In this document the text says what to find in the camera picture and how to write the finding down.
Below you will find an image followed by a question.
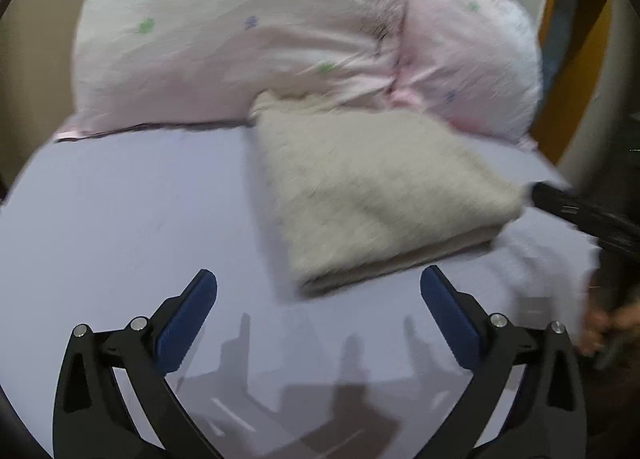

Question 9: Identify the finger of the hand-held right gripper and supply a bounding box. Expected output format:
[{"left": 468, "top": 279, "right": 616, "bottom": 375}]
[{"left": 530, "top": 181, "right": 640, "bottom": 251}]

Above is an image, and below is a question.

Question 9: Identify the pink floral pillow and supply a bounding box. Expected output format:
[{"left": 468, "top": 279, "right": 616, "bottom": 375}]
[{"left": 54, "top": 0, "right": 545, "bottom": 148}]

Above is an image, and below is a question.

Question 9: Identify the cream fluffy garment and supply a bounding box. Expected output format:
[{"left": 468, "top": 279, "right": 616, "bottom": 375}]
[{"left": 248, "top": 91, "right": 526, "bottom": 297}]

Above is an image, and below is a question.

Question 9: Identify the wooden headboard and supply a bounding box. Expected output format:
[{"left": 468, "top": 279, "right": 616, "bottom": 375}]
[{"left": 476, "top": 0, "right": 617, "bottom": 174}]

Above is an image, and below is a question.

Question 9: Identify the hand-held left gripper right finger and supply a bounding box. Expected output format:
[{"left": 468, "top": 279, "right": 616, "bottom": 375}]
[{"left": 420, "top": 265, "right": 587, "bottom": 459}]

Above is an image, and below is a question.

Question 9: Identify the lavender bed sheet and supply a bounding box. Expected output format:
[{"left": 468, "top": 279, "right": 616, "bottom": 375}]
[{"left": 0, "top": 123, "right": 606, "bottom": 459}]

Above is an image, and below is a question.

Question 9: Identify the person's right hand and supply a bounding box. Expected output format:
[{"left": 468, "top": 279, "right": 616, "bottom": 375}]
[{"left": 578, "top": 285, "right": 640, "bottom": 358}]

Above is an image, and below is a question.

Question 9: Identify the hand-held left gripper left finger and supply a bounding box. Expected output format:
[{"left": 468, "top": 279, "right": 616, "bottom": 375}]
[{"left": 52, "top": 269, "right": 225, "bottom": 459}]

